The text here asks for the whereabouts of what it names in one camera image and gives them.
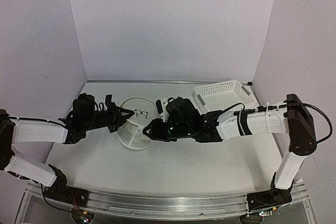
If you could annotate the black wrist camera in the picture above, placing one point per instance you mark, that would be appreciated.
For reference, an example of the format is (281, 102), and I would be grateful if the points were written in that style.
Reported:
(107, 101)
(161, 105)

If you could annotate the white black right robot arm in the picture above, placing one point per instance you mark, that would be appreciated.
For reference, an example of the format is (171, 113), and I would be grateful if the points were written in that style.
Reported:
(306, 125)

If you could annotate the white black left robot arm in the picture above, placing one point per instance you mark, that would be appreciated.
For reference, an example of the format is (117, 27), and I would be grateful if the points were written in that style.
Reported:
(86, 115)

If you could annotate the white plastic perforated basket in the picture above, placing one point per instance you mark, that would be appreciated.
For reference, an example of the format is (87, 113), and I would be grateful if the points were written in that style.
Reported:
(221, 95)

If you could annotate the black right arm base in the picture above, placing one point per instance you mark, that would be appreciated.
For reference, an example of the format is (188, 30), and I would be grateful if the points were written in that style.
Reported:
(267, 199)

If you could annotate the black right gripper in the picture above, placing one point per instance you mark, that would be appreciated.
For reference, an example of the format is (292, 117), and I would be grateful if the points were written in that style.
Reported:
(156, 132)

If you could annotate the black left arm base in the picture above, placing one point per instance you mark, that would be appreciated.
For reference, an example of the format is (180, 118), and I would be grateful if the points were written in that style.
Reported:
(60, 191)

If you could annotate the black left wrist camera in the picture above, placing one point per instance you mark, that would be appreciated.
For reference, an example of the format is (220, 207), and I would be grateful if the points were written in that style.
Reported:
(107, 101)

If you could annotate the white mesh laundry bag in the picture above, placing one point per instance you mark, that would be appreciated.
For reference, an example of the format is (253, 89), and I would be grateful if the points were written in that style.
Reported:
(130, 133)

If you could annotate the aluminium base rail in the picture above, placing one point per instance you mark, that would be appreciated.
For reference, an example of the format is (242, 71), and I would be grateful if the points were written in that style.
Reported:
(170, 207)

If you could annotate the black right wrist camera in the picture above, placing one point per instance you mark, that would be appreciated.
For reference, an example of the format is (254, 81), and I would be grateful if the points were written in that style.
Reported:
(161, 105)

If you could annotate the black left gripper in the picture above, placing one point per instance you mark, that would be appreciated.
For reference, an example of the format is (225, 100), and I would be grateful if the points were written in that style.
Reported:
(117, 119)

